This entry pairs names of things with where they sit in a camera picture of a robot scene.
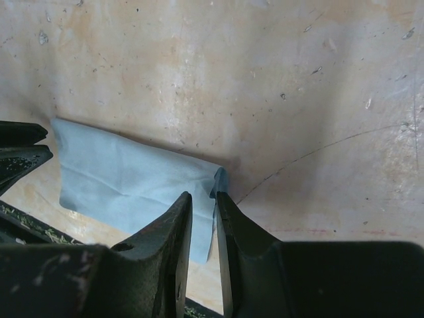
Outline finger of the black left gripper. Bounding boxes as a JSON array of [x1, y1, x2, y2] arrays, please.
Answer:
[[0, 121, 48, 148], [1, 145, 53, 195]]

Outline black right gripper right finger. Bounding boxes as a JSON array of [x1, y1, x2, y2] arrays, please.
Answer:
[[217, 192, 423, 317]]

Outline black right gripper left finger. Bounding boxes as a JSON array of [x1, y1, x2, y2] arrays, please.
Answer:
[[1, 193, 192, 317]]

